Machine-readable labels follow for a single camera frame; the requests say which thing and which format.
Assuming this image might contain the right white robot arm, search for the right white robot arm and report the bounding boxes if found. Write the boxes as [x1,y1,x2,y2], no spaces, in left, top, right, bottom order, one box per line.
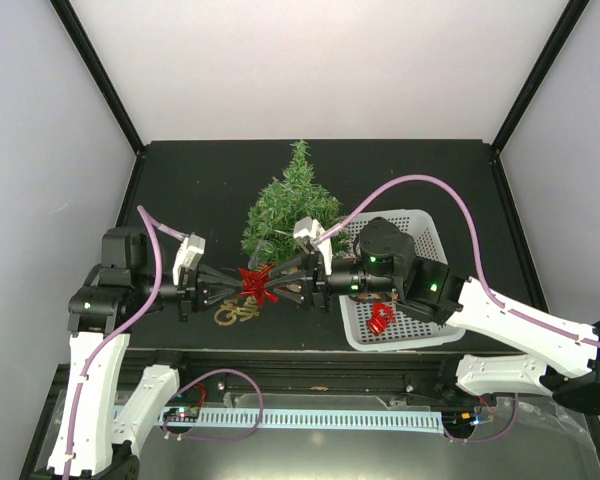
[265,217,600,415]

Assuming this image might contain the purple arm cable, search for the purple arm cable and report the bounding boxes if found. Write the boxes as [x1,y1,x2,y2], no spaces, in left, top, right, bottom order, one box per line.
[62,204,265,480]
[319,174,600,351]

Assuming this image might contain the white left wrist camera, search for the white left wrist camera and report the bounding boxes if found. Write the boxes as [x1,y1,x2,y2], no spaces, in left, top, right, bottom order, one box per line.
[172,233,206,286]

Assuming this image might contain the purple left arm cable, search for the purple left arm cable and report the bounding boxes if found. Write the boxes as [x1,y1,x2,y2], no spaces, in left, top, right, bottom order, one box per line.
[62,204,265,480]

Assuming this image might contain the right circuit board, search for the right circuit board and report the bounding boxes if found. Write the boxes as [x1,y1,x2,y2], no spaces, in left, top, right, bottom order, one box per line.
[442,406,496,427]

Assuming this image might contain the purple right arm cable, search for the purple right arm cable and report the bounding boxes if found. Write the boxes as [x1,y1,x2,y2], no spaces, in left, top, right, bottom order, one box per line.
[319,174,600,351]

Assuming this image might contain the white slotted cable duct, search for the white slotted cable duct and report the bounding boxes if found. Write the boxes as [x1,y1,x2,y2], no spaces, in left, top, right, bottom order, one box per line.
[153,406,444,434]

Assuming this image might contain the small green christmas tree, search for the small green christmas tree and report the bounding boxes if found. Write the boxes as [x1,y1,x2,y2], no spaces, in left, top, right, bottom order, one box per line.
[241,140,344,265]

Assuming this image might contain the left black frame post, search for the left black frame post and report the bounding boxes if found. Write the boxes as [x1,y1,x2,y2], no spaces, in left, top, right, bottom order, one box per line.
[50,0,145,155]

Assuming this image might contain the left green circuit board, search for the left green circuit board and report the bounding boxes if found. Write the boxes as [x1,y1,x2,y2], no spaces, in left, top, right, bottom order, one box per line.
[163,407,200,423]

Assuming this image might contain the white perforated plastic basket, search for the white perforated plastic basket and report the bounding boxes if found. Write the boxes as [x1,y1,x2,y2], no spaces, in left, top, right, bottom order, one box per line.
[338,208,466,352]

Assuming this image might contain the black frame post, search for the black frame post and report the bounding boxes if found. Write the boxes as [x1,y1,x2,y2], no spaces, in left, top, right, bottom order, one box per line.
[50,0,145,155]
[491,0,590,154]

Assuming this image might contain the red reindeer ornament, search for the red reindeer ornament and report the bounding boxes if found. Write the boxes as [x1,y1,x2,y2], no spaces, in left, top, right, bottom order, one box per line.
[370,302,396,324]

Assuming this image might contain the right black frame post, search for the right black frame post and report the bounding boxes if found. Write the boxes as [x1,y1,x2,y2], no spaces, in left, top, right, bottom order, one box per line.
[491,0,590,154]

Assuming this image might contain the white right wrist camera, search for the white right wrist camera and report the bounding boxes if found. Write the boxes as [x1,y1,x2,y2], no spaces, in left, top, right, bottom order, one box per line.
[293,217,333,263]

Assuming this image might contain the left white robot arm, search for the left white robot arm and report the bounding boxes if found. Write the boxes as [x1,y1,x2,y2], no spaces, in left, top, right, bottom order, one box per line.
[45,227,242,479]

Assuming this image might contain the clear light battery box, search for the clear light battery box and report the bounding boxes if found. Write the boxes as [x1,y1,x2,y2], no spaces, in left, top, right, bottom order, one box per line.
[248,239,270,271]

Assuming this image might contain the red star ornament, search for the red star ornament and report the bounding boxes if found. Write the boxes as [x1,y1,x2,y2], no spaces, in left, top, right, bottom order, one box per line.
[238,265,279,307]

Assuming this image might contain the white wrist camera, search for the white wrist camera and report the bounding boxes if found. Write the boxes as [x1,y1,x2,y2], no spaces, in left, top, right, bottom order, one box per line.
[293,217,333,263]
[172,233,206,286]

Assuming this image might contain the red gift box ornament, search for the red gift box ornament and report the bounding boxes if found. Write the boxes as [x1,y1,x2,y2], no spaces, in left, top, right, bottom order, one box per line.
[367,319,389,336]

